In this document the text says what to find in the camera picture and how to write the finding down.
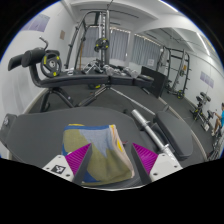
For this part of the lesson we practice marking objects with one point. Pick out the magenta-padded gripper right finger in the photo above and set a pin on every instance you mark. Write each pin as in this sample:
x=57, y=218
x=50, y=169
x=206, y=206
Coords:
x=148, y=160

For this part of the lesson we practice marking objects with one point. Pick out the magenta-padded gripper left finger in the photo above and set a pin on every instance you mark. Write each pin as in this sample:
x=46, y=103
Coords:
x=76, y=160

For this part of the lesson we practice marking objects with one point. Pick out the blue olive patterned towel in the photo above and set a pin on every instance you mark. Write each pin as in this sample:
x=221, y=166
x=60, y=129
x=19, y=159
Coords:
x=106, y=156

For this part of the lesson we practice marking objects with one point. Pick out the silver barbell bar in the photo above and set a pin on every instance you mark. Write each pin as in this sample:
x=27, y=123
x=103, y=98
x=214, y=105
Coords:
x=146, y=126

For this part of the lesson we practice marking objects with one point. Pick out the black padded workout bench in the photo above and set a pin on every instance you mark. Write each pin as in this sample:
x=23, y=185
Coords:
x=40, y=133

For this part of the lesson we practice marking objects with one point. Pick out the black box platform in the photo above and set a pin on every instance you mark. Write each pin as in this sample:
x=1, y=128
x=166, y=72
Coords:
x=155, y=81

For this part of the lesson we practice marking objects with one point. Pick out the metal key bunch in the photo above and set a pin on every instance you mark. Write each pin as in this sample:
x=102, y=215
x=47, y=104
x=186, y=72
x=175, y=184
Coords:
x=5, y=121

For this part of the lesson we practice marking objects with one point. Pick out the person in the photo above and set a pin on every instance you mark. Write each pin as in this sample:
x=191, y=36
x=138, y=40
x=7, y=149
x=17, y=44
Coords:
x=221, y=116

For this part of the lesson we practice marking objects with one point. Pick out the black power rack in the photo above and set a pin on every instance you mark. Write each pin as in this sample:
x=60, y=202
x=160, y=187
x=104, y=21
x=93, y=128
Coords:
x=181, y=73

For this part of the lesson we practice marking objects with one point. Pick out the group of dumbbells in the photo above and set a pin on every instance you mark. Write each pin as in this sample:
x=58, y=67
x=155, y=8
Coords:
x=110, y=70

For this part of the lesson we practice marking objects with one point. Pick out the black yellow weight plate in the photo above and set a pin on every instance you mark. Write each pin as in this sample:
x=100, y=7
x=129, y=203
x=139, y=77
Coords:
x=50, y=65
x=102, y=44

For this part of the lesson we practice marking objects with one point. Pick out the grey window curtain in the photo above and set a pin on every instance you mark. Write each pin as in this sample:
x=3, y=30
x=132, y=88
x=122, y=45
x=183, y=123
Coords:
x=120, y=45
x=145, y=51

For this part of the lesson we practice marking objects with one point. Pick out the small purple wall poster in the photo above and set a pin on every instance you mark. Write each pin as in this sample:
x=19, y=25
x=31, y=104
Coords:
x=206, y=79

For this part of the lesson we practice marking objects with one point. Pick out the small brown wall plaque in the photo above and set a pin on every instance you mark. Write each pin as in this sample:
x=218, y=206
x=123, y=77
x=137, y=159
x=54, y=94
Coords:
x=62, y=35

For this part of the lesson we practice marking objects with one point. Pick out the grey smith machine frame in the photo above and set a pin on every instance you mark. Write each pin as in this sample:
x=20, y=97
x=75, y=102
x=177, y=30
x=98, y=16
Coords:
x=106, y=26

